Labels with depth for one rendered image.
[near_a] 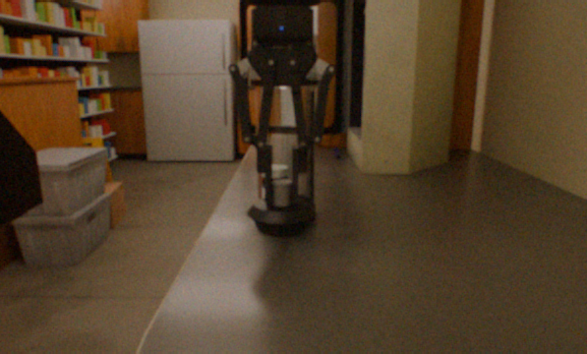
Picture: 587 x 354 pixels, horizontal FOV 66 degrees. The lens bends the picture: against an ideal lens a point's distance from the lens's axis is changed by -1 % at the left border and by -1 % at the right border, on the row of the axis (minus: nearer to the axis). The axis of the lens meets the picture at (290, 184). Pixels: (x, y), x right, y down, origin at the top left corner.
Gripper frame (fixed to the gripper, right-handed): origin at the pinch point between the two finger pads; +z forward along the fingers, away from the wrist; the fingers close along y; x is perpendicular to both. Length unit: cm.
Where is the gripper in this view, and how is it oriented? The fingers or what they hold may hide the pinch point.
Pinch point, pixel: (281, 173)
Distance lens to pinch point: 59.2
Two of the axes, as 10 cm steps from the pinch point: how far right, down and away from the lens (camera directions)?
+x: -0.2, 2.4, -9.7
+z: -0.1, 9.7, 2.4
